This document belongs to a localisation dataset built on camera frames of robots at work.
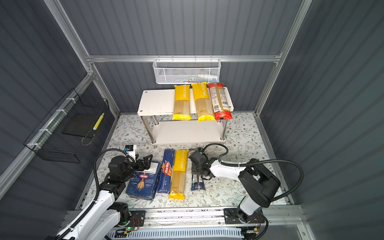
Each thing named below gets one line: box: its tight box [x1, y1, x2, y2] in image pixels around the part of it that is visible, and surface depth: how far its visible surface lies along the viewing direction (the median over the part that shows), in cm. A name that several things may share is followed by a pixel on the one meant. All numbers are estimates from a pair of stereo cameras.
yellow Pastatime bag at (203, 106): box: [191, 82, 216, 123], surface depth 76 cm
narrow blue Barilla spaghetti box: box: [157, 149, 175, 194], surface depth 87 cm
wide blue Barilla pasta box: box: [125, 162, 161, 201], surface depth 80 cm
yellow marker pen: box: [93, 112, 105, 130], surface depth 80 cm
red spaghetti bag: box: [208, 82, 233, 121], surface depth 75 cm
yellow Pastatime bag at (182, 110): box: [172, 85, 191, 121], surface depth 77 cm
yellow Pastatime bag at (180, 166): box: [169, 149, 189, 199], surface depth 88 cm
